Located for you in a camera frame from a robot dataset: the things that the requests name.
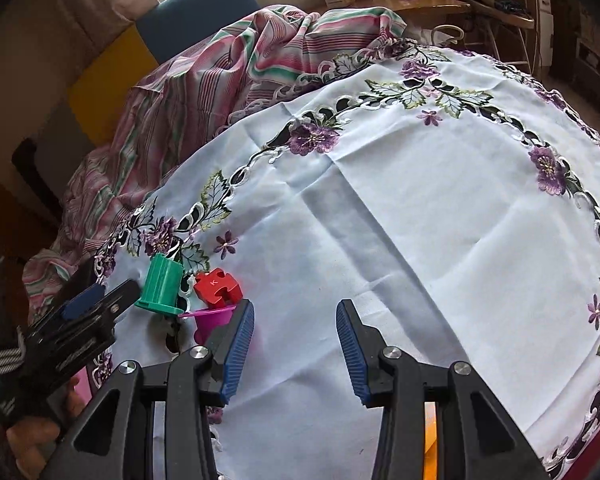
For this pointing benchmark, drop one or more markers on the wooden chair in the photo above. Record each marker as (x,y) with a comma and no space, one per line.
(505,15)

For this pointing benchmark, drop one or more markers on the magenta plastic cup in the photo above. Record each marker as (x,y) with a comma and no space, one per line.
(210,326)

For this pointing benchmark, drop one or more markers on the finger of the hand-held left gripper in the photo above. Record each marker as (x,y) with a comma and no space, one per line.
(82,302)
(120,297)

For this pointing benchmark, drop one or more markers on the grey yellow blue sofa back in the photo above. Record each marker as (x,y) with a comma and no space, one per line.
(200,10)

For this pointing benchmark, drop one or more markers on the white appliance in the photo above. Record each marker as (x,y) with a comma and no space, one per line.
(546,25)

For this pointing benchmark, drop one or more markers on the person's left hand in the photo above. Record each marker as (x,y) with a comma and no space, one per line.
(35,442)

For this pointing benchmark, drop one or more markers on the green plastic cup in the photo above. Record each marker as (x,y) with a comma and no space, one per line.
(162,280)

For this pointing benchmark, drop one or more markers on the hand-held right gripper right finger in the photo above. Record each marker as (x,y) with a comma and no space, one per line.
(352,355)

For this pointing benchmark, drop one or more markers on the white embroidered floral tablecloth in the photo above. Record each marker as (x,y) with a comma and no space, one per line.
(380,210)

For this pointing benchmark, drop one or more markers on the pink garment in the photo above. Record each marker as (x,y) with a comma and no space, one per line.
(87,385)

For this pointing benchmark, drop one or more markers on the wooden desk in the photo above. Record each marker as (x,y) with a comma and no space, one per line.
(422,4)

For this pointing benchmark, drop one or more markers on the pink green striped cloth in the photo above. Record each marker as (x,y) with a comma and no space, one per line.
(205,75)

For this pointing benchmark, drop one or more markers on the red notched block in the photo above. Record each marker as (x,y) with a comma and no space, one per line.
(215,287)

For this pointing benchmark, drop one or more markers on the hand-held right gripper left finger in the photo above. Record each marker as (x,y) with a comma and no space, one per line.
(235,355)

